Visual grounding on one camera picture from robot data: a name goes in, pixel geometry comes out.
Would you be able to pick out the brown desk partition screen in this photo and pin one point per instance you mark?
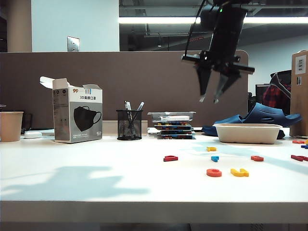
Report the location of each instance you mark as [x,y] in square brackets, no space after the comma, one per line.
[120,84]

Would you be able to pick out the brown paper cup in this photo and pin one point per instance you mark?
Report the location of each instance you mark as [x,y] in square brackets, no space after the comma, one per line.
[10,126]

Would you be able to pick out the metal wall switch plate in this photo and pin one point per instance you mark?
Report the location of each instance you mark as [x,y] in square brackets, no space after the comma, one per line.
[73,44]

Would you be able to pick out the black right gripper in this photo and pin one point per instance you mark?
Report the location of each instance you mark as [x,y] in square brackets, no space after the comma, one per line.
[219,61]

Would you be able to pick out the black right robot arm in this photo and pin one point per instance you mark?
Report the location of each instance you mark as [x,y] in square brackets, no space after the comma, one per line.
[226,29]

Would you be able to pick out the red plaid garment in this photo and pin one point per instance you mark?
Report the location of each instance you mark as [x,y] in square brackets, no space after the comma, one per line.
[275,98]

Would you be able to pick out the navy blue rubber slipper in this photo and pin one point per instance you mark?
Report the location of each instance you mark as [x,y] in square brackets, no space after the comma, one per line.
[265,112]
[227,120]

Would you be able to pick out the brown cardboard box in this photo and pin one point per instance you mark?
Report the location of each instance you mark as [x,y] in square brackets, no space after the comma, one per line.
[299,108]

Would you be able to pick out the dark red letter magnet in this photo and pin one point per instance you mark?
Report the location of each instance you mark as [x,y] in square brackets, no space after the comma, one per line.
[298,157]

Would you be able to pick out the yellow letter p magnet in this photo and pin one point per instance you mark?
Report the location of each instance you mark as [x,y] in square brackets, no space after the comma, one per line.
[211,149]

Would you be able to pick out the grey white mask box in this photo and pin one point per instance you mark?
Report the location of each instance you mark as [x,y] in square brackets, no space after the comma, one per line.
[77,115]

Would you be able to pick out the white earbuds case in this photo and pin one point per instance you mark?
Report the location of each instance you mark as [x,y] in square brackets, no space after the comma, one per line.
[33,135]

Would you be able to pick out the red letter q magnet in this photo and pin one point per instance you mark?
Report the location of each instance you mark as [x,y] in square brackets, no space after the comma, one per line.
[170,158]

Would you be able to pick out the black mesh pen holder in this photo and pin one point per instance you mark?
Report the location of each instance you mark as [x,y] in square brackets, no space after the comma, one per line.
[129,127]

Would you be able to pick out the clear plastic case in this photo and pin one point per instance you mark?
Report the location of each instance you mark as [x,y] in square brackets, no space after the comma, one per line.
[154,115]

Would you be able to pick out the orange letter c magnet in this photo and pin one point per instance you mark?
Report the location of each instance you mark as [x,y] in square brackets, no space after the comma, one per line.
[210,173]

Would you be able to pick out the blue letter r magnet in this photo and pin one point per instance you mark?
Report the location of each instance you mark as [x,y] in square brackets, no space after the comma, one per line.
[214,158]

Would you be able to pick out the black monitor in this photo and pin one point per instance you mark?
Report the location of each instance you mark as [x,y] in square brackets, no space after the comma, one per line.
[260,91]

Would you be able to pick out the black silver pen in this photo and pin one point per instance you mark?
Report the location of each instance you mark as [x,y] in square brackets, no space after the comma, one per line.
[140,106]
[128,105]

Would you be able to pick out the orange letter s magnet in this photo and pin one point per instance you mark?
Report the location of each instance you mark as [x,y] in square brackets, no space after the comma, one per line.
[256,158]

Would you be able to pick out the white flat item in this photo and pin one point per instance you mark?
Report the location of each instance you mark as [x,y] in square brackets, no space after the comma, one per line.
[173,118]

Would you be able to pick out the beige pulp tray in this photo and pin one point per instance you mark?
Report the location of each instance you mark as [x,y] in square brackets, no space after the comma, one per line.
[247,134]

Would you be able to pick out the yellow letter u magnet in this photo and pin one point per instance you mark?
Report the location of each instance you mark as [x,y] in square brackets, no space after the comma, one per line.
[235,172]

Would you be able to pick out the letter magnet pack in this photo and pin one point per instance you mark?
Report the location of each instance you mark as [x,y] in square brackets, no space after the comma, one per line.
[172,124]
[175,137]
[175,132]

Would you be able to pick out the grey flat notebook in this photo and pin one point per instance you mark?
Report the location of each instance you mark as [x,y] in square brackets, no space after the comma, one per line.
[48,132]

